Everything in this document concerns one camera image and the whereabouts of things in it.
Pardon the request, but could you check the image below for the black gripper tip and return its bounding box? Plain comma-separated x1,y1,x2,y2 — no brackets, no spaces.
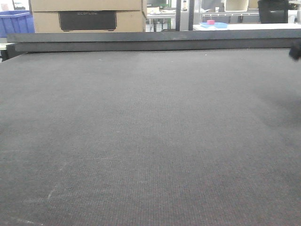
289,41,301,59

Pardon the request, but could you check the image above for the pink block on tray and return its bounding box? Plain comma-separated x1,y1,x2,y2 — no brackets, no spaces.
206,20,215,25

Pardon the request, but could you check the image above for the black conveyor belt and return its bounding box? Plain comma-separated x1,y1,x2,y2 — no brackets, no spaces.
0,49,301,226

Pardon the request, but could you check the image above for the black office chair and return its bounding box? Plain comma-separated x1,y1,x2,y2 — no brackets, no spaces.
258,0,289,24

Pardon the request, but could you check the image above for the beige box on shelf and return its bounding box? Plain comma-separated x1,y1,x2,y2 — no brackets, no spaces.
224,0,249,12

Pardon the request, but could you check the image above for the light blue tray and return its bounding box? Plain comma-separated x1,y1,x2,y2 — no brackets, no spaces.
200,22,228,29

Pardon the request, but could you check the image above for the white background table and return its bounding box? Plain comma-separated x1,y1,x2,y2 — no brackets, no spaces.
193,24,301,31

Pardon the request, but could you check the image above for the cardboard box with black print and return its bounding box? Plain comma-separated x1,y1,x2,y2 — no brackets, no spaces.
30,0,147,33

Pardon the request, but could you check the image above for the blue plastic crate background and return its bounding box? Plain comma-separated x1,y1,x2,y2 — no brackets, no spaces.
0,10,35,38

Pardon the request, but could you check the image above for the dark conveyor side rail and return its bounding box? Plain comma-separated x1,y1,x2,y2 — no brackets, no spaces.
7,29,301,52

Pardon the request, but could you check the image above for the white wire shelf rack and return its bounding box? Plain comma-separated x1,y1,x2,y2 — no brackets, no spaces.
200,11,260,23

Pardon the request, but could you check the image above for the black vertical post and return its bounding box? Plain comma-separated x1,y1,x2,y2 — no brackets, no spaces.
175,0,182,31

